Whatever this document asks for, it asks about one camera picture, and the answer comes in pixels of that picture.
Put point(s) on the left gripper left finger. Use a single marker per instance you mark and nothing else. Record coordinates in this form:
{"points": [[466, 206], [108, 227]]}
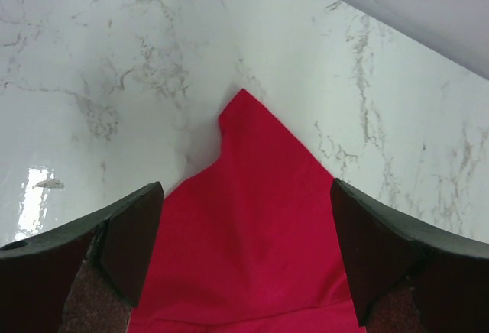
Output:
{"points": [[86, 275]]}

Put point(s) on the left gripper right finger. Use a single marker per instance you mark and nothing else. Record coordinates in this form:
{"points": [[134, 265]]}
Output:
{"points": [[406, 275]]}

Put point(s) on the red t-shirt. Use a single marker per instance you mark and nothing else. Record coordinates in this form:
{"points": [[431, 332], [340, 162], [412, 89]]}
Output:
{"points": [[249, 244]]}

